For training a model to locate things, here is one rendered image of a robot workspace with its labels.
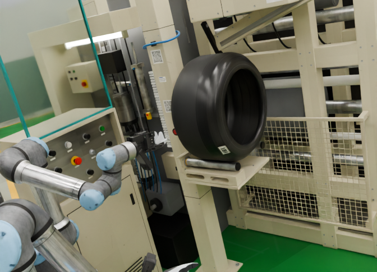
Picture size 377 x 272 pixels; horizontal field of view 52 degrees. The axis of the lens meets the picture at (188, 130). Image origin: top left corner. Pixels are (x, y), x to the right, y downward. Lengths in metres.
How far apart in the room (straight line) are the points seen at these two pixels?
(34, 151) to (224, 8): 1.21
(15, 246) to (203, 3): 1.65
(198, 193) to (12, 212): 1.49
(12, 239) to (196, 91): 1.15
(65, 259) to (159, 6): 1.41
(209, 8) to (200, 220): 1.28
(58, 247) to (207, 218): 1.46
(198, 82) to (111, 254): 1.17
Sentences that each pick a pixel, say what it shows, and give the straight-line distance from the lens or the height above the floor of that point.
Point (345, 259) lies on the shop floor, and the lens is 2.80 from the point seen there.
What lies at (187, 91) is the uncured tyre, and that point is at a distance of 1.90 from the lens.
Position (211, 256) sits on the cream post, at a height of 0.19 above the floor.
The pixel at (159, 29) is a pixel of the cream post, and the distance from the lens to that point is 2.13.
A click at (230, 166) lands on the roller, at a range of 2.03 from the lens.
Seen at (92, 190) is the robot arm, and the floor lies 1.19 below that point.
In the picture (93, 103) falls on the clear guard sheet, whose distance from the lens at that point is 2.26.
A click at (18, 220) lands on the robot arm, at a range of 1.05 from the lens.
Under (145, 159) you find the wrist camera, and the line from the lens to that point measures 1.61.
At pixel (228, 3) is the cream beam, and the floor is 1.70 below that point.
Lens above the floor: 1.74
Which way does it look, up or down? 18 degrees down
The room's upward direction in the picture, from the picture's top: 13 degrees counter-clockwise
